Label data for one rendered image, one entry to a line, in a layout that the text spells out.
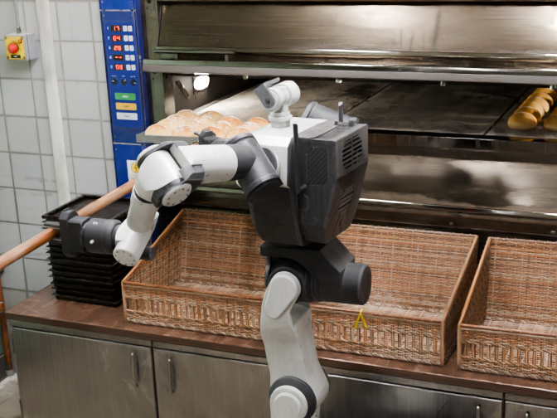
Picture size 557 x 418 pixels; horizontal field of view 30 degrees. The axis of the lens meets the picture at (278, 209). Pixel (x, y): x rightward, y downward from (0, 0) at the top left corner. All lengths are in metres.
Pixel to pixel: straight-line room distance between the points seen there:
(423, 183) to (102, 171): 1.30
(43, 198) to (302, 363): 1.76
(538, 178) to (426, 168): 0.38
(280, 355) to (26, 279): 1.85
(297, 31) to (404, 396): 1.29
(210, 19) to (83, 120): 0.70
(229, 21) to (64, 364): 1.37
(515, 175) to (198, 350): 1.21
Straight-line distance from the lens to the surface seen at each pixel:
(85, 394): 3.87
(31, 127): 4.30
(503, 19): 3.45
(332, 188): 2.64
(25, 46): 4.15
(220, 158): 2.45
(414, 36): 3.51
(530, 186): 3.54
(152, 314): 3.62
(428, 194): 3.60
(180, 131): 3.60
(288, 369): 2.96
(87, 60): 4.08
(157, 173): 2.37
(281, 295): 2.83
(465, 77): 3.34
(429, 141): 3.57
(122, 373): 3.74
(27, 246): 2.61
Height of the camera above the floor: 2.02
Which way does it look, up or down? 17 degrees down
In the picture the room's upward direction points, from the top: 3 degrees counter-clockwise
